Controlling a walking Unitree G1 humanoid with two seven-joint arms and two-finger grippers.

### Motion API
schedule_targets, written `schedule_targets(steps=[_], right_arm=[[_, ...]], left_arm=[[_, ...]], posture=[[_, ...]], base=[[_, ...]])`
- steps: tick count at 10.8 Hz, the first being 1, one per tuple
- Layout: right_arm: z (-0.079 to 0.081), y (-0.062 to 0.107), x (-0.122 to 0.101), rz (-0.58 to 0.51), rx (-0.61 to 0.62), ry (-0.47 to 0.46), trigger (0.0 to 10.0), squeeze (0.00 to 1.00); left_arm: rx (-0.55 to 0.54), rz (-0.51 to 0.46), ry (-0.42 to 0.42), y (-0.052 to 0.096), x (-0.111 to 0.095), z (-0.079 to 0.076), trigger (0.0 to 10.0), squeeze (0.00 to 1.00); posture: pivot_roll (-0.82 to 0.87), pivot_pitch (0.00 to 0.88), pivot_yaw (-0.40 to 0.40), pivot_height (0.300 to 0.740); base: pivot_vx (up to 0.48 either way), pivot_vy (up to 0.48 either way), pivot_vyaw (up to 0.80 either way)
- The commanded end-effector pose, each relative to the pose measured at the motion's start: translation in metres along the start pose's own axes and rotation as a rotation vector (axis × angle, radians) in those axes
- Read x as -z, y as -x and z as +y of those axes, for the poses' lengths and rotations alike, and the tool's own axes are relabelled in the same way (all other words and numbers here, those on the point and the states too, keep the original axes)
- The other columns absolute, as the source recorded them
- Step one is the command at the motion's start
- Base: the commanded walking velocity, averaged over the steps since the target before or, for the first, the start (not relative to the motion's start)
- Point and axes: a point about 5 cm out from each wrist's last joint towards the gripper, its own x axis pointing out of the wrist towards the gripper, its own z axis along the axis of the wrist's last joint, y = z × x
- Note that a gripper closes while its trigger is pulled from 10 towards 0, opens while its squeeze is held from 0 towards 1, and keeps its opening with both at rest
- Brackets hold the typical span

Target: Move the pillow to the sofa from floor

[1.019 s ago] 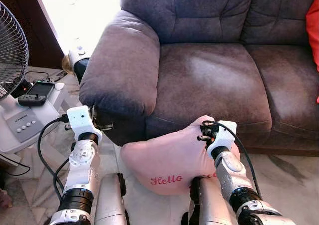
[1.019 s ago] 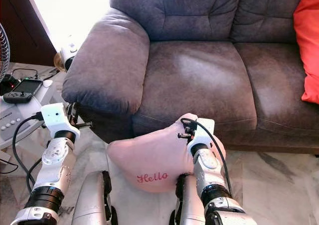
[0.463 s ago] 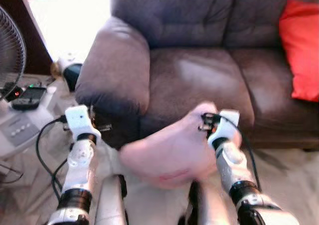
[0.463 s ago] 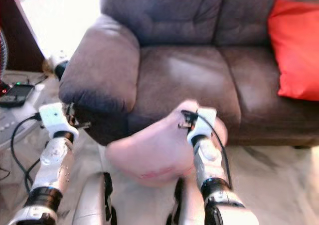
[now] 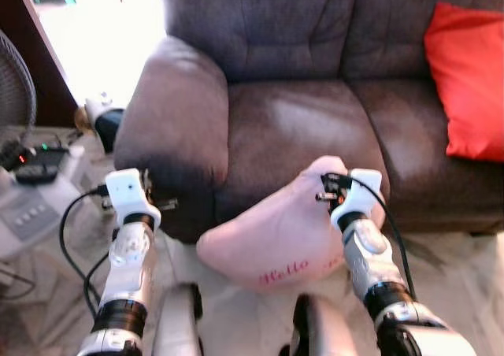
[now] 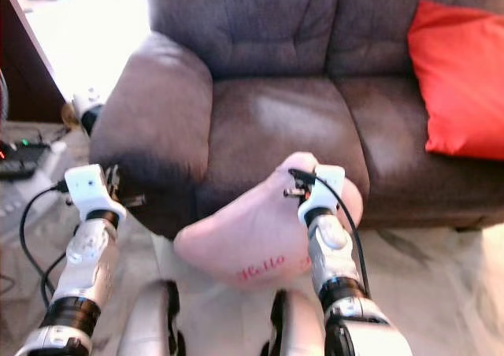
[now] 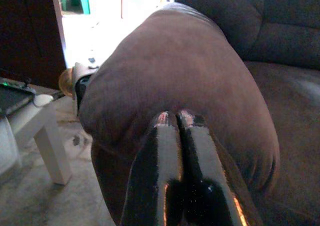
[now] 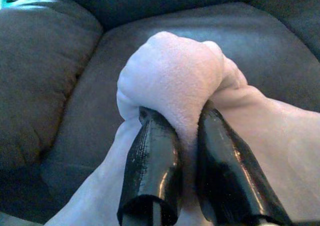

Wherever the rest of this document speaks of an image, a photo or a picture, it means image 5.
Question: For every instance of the pink pillow with Hello embroidery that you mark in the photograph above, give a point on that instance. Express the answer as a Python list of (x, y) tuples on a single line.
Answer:
[(268, 238)]

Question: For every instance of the white and black floor appliance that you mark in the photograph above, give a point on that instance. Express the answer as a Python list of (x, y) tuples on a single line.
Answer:
[(106, 127)]

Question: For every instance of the dark brown fabric sofa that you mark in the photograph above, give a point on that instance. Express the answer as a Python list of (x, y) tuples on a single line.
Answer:
[(315, 41)]

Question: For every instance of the red pillow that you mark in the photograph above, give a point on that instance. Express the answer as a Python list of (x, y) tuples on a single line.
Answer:
[(472, 80)]

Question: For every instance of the black device with indicator lights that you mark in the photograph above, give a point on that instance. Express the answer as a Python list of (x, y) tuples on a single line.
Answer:
[(39, 163)]

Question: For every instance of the white box with buttons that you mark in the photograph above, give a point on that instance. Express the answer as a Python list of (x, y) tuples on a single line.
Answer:
[(31, 214)]

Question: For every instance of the silver left robot leg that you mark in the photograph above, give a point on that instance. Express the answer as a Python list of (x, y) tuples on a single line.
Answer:
[(179, 324)]

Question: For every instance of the silver robot leg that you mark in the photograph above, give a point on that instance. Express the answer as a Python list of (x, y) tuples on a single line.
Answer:
[(323, 332), (179, 324)]

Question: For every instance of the silver right robot leg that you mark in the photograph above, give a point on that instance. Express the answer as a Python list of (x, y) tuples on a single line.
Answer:
[(323, 332)]

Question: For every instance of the grey standing fan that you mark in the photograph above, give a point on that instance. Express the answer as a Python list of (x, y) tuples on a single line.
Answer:
[(16, 88)]

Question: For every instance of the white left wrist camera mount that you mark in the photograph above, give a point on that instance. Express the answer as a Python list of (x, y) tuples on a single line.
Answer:
[(124, 190)]

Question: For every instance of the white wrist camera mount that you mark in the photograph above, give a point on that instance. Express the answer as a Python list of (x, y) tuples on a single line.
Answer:
[(364, 190), (124, 190)]

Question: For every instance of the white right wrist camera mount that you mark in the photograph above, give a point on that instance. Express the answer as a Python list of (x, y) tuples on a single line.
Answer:
[(364, 190)]

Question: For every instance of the dark brown wooden door frame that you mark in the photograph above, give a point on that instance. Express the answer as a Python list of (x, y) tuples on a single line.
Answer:
[(24, 25)]

